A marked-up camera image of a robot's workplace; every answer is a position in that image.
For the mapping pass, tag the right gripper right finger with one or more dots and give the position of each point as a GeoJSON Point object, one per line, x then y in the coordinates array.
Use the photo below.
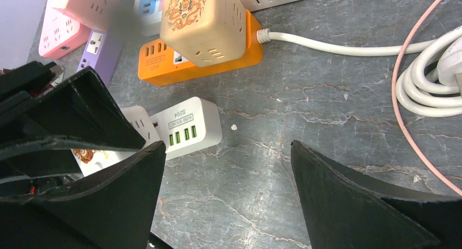
{"type": "Point", "coordinates": [344, 208]}

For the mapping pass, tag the tan cube socket adapter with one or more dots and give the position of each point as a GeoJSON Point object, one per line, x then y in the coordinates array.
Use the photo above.
{"type": "Point", "coordinates": [193, 26]}

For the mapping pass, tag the purple power strip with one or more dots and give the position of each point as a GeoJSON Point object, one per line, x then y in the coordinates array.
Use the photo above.
{"type": "Point", "coordinates": [103, 49]}

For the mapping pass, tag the white small power strip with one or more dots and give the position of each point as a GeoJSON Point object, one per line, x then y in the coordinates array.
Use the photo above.
{"type": "Point", "coordinates": [189, 126]}

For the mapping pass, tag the pink cube socket adapter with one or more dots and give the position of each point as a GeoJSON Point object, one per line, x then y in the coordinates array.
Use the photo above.
{"type": "Point", "coordinates": [95, 14]}

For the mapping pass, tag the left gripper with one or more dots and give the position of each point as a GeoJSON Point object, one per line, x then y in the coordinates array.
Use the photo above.
{"type": "Point", "coordinates": [40, 124]}

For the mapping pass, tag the white cord orange strip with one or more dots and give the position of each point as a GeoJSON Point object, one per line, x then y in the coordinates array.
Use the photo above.
{"type": "Point", "coordinates": [427, 75]}

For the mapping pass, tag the pink triangular socket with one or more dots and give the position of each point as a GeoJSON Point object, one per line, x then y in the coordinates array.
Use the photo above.
{"type": "Point", "coordinates": [60, 34]}

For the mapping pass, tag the orange power strip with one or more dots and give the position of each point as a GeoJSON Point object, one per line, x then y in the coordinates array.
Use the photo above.
{"type": "Point", "coordinates": [160, 65]}

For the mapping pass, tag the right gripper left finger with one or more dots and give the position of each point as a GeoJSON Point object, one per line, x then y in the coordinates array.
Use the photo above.
{"type": "Point", "coordinates": [112, 208]}

